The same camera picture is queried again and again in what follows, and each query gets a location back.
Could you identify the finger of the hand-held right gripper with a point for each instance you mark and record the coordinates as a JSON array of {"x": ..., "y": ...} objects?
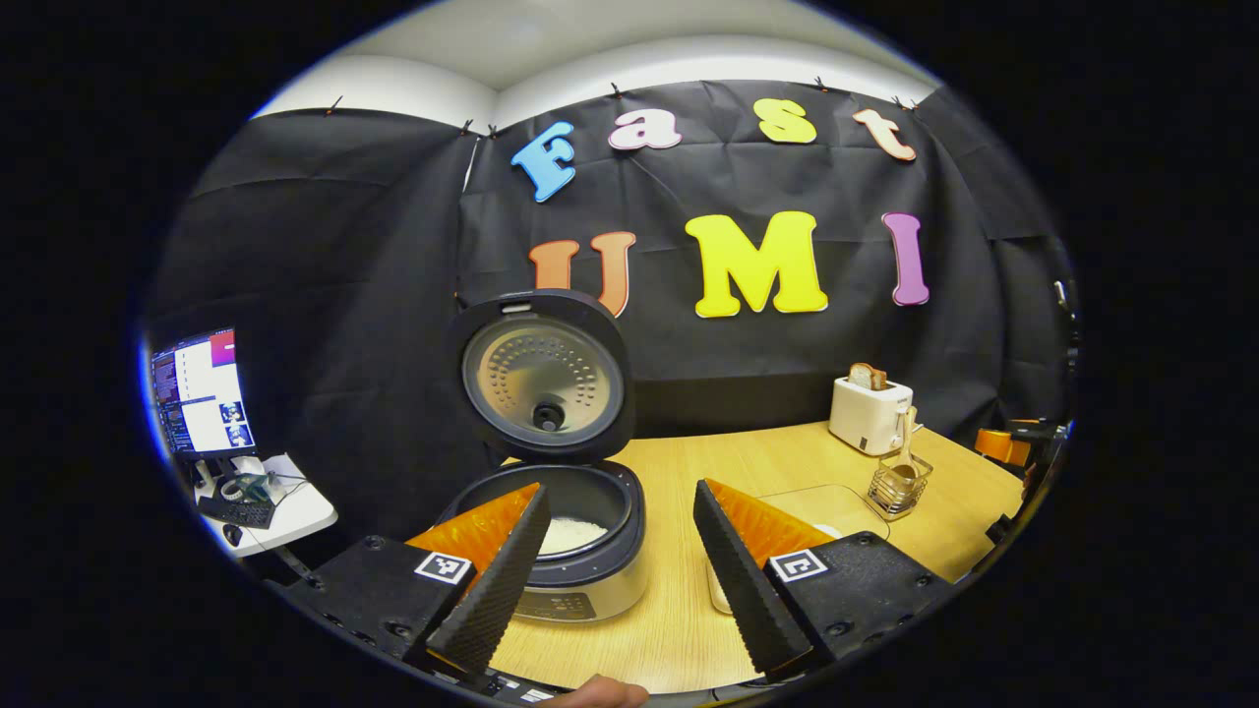
[{"x": 1001, "y": 447}]

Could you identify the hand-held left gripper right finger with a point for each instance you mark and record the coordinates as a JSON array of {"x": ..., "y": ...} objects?
[{"x": 743, "y": 580}]

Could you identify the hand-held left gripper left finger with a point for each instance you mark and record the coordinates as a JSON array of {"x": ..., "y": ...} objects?
[{"x": 497, "y": 590}]

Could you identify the wooden spoon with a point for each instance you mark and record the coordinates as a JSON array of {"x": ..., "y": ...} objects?
[{"x": 904, "y": 442}]

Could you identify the clear chopstick holder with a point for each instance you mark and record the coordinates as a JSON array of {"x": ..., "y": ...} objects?
[{"x": 900, "y": 492}]

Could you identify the clear plastic rice container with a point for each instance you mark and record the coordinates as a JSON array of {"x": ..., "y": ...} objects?
[{"x": 826, "y": 501}]

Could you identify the grey rice cooker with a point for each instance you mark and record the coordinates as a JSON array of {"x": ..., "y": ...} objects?
[{"x": 546, "y": 379}]

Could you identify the white toaster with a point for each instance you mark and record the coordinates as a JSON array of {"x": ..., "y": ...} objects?
[{"x": 866, "y": 418}]

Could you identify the brown bread slice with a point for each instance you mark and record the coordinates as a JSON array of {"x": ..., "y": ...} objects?
[{"x": 868, "y": 377}]

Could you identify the white side table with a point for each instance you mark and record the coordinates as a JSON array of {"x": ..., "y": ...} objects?
[{"x": 305, "y": 511}]

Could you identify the black computer mouse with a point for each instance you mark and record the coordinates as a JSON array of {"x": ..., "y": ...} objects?
[{"x": 232, "y": 535}]

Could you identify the dark green desk item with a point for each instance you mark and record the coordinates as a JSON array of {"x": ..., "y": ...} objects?
[{"x": 246, "y": 487}]

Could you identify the black keyboard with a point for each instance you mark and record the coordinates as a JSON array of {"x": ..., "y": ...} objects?
[{"x": 236, "y": 511}]

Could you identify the computer monitor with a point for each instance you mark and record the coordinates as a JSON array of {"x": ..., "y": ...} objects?
[{"x": 202, "y": 393}]

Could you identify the black backdrop cloth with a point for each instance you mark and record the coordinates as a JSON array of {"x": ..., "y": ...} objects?
[{"x": 393, "y": 246}]

